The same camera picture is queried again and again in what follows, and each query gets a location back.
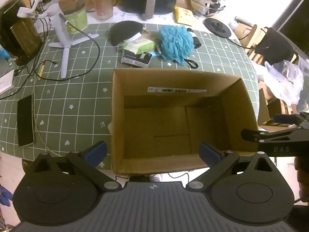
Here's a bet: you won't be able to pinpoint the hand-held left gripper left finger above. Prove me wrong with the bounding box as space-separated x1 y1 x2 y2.
31 141 123 192

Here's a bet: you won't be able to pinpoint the white flat box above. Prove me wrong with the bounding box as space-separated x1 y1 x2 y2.
0 70 15 95

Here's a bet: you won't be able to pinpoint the white gimbal tripod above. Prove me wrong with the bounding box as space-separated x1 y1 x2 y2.
17 0 99 79

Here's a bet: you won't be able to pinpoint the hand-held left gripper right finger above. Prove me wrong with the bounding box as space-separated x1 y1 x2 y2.
187 142 277 192

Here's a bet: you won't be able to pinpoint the blue bath loofah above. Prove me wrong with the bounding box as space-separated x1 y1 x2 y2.
158 25 196 66

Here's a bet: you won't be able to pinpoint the flat cardboard boxes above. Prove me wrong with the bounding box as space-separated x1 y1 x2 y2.
258 82 298 132

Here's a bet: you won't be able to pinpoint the clear plastic bag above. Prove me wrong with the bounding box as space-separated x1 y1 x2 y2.
264 60 304 106

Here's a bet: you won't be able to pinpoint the black cloth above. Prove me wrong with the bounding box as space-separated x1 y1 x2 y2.
255 27 294 65

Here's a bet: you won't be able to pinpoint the black round kettle base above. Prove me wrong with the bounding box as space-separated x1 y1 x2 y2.
203 17 233 38

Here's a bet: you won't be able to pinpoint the small black box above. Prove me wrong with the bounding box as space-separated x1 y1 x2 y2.
121 50 152 68

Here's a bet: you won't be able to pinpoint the clear container with packets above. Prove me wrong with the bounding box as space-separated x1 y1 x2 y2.
183 0 227 18

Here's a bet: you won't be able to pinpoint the tan drawstring pouch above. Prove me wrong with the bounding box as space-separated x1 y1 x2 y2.
141 30 160 44

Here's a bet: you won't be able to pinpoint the thin black cable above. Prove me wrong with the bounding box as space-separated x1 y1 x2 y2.
0 17 52 101

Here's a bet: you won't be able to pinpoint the beige cable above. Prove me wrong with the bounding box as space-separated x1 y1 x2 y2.
33 77 64 155

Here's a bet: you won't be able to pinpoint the green label jar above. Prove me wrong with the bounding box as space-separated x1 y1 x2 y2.
61 4 89 34

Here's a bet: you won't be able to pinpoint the brown cardboard box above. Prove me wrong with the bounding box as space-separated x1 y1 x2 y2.
110 68 260 177

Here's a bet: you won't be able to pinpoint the green wet wipes pack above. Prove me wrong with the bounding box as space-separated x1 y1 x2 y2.
123 39 156 55

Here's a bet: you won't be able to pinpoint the black electric kettle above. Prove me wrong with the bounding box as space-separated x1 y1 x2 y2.
0 0 44 66

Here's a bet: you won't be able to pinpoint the wooden chair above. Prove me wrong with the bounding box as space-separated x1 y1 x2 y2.
235 24 299 66

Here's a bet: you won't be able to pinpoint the yellow wipes pack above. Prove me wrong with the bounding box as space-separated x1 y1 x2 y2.
174 7 198 27

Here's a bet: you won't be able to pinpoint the black loop strap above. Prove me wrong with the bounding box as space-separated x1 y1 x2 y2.
184 58 199 69

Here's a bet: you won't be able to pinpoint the black half-round sponge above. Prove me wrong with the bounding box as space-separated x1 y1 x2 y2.
110 20 144 49

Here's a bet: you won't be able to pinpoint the black smartphone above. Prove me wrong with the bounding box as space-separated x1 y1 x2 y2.
17 95 35 147

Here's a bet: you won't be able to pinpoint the black gimbal cable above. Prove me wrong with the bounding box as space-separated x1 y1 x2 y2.
14 13 101 81

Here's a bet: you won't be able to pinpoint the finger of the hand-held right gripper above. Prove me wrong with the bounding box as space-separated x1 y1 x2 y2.
241 127 305 150
273 112 309 129

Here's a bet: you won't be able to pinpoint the grey lid shaker bottle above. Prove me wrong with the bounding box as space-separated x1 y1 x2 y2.
89 0 114 21

